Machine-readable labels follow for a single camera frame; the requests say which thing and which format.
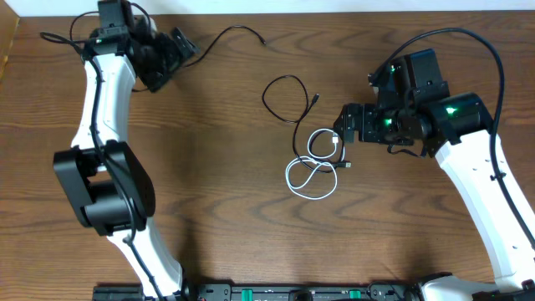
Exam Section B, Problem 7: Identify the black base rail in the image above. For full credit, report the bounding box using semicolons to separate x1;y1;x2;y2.
92;283;419;301

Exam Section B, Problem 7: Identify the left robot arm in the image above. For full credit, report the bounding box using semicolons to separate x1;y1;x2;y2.
41;1;201;300

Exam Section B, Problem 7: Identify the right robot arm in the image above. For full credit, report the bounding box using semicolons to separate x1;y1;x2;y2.
334;49;534;300

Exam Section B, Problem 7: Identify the black USB cable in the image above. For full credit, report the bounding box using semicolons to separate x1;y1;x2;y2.
69;10;268;93
262;74;352;174

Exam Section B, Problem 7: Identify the white USB cable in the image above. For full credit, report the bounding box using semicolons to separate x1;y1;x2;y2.
285;128;346;201

